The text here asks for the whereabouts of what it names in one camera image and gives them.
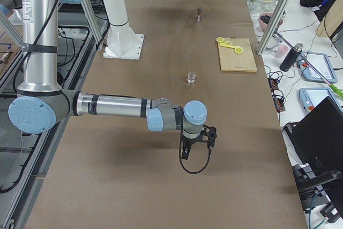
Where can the wooden cutting board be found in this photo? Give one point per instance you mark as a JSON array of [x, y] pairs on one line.
[[230, 61]]

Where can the pink plastic cup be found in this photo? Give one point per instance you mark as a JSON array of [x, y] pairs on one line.
[[281, 51]]

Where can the white camera pillar base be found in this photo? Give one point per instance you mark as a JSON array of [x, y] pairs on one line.
[[122, 41]]

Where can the blue teach pendant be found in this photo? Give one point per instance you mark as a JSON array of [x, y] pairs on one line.
[[321, 62], [311, 97]]

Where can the clear glass cup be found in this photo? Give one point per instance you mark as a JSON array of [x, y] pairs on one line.
[[191, 77]]

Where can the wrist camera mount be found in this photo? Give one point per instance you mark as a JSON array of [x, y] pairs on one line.
[[208, 135]]

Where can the yellow plastic spoon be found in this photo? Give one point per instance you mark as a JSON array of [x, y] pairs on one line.
[[237, 49]]

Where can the lemon slice end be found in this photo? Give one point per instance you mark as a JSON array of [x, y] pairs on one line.
[[220, 39]]

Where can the aluminium frame post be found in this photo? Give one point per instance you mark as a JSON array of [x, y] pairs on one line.
[[273, 23]]

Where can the black computer monitor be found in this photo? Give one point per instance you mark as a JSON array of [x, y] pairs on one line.
[[317, 138]]

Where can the pink bowl with black items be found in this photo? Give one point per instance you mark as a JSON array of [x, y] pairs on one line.
[[264, 20]]

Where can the far blue teach pendant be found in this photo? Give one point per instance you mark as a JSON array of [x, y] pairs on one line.
[[321, 62]]

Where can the steel measuring jigger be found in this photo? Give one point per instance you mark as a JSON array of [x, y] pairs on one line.
[[199, 11]]

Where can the black water bottle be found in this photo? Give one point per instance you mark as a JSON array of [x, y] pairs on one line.
[[291, 57]]

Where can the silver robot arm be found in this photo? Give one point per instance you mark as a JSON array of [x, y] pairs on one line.
[[41, 101]]

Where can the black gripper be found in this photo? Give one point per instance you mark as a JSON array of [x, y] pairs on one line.
[[188, 141]]

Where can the near blue teach pendant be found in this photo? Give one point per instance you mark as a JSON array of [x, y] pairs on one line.
[[311, 97]]

